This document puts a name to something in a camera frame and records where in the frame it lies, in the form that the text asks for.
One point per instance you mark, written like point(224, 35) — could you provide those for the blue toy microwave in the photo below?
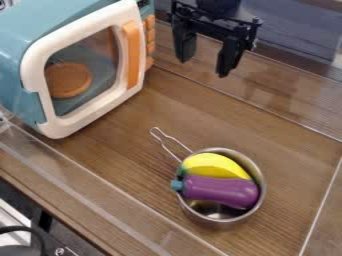
point(74, 58)

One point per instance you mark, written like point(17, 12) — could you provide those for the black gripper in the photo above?
point(212, 17)

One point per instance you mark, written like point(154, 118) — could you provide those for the purple toy eggplant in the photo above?
point(237, 193)

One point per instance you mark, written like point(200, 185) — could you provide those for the silver pot with wire handle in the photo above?
point(209, 213)

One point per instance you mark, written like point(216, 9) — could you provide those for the clear acrylic barrier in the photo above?
point(121, 225)

